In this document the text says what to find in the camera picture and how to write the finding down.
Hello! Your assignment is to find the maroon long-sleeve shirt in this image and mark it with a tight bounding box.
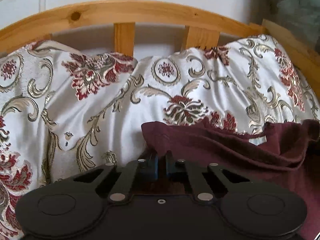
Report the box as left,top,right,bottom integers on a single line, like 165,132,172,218
141,118,319,239

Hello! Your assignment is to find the white floral bedspread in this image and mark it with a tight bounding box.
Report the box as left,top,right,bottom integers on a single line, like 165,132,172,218
1,35,319,239

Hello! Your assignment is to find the wooden bed frame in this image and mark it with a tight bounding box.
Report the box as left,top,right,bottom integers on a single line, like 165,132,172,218
1,0,319,96

